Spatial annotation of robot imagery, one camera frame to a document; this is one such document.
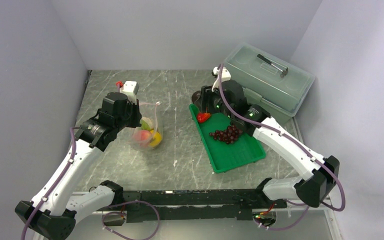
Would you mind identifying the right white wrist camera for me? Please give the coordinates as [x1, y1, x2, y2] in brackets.
[211, 66, 232, 92]

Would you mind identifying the green plastic tray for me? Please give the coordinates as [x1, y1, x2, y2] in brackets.
[188, 104, 267, 173]

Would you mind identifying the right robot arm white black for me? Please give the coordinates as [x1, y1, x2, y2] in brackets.
[191, 80, 342, 208]

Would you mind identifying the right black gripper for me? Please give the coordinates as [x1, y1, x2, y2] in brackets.
[195, 85, 234, 120]

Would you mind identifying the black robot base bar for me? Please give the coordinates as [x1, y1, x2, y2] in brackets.
[102, 188, 287, 226]

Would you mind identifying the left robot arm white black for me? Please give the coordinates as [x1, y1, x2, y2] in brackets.
[15, 90, 142, 240]

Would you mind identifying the purple grape bunch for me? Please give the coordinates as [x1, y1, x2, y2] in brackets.
[208, 124, 244, 145]

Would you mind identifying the clear zip top bag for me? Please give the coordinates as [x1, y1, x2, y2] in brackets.
[128, 101, 164, 151]

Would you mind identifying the red mango fruit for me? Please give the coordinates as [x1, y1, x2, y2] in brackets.
[196, 112, 211, 124]

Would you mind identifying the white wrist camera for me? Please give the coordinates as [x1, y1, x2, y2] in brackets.
[211, 66, 232, 92]
[116, 81, 139, 104]

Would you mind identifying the dark purple mangosteen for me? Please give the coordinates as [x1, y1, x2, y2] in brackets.
[191, 91, 201, 104]

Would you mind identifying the pale green lidded storage box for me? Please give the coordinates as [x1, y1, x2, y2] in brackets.
[223, 43, 315, 126]

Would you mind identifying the yellow orange fruit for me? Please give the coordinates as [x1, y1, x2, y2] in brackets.
[148, 130, 163, 148]

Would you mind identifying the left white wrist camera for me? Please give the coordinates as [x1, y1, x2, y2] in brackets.
[116, 81, 139, 104]

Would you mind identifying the pink peach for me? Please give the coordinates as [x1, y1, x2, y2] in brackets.
[133, 129, 152, 145]

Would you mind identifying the aluminium frame rail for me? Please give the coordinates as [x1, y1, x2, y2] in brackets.
[32, 119, 342, 240]

